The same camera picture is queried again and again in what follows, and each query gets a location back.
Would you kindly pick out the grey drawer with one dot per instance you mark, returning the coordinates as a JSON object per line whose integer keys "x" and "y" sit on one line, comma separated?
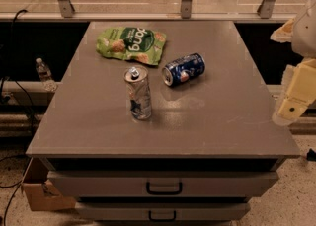
{"x": 162, "y": 183}
{"x": 162, "y": 212}

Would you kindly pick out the cardboard box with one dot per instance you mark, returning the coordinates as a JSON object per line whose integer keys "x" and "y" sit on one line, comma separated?
{"x": 40, "y": 192}

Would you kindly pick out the black object on floor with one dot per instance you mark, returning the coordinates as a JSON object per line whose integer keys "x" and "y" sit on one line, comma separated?
{"x": 311, "y": 155}

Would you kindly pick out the lower grey drawer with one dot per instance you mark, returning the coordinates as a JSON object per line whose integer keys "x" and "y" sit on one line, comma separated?
{"x": 162, "y": 212}

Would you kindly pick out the blue soda can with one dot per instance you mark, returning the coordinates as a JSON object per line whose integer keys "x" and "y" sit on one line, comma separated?
{"x": 183, "y": 69}

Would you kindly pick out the green snack bag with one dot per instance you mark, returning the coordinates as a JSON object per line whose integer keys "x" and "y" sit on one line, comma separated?
{"x": 127, "y": 43}

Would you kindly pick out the silver redbull can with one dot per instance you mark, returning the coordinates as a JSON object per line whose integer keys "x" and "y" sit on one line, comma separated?
{"x": 138, "y": 90}

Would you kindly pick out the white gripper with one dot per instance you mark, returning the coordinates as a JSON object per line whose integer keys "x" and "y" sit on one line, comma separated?
{"x": 306, "y": 34}

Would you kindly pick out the upper grey drawer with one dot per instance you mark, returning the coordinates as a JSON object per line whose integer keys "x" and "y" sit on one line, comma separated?
{"x": 162, "y": 183}

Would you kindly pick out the plastic water bottle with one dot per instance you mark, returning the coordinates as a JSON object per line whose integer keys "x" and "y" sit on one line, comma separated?
{"x": 45, "y": 75}

